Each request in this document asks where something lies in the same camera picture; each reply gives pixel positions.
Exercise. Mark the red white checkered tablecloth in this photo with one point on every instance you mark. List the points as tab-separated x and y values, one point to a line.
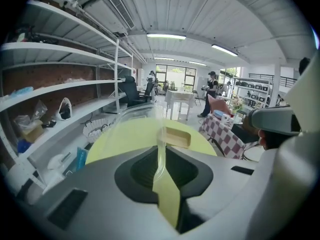
220	136

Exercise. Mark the round table with yellow cloth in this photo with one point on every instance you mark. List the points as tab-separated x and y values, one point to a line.
200	147

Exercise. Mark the long ceiling light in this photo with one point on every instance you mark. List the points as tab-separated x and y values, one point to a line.
163	58
166	36
197	63
224	50

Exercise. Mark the white rack with black items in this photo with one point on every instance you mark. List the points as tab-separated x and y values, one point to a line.
252	94

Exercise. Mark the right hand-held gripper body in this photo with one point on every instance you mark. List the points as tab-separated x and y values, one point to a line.
275	120

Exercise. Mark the person's right hand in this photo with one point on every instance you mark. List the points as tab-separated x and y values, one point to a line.
271	140

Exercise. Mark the white metal shelving unit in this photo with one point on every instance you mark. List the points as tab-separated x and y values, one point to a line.
62	47

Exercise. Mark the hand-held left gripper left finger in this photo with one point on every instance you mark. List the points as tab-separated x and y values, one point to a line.
135	179

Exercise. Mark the tall blue box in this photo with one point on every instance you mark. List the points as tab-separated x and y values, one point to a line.
81	159

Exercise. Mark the light blue plate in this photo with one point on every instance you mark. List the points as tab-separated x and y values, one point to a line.
218	113

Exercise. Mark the cardboard box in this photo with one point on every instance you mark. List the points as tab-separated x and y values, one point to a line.
32	132

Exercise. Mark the white bag with black contents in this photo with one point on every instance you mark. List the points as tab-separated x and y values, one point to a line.
65	110

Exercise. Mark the white ceiling air conditioner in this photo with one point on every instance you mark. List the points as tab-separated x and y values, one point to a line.
107	11

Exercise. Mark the white rectangular table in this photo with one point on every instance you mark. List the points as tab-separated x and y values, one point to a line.
178	99

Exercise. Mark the white pleated laundry basket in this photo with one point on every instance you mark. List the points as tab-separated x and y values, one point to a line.
95	131

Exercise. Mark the tan rectangular tray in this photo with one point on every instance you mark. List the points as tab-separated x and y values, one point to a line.
178	137

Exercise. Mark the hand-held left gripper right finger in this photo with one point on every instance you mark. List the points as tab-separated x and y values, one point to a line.
192	176

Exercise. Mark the black open box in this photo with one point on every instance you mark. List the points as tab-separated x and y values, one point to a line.
243	134

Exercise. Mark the large window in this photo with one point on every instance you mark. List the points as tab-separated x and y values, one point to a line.
175	71

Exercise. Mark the black office chair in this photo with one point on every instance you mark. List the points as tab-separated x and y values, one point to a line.
132	91
149	90

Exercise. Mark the white perforated basket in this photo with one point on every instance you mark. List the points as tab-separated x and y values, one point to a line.
53	181

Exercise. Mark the bouquet of pale flowers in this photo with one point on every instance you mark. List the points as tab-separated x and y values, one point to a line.
237	105

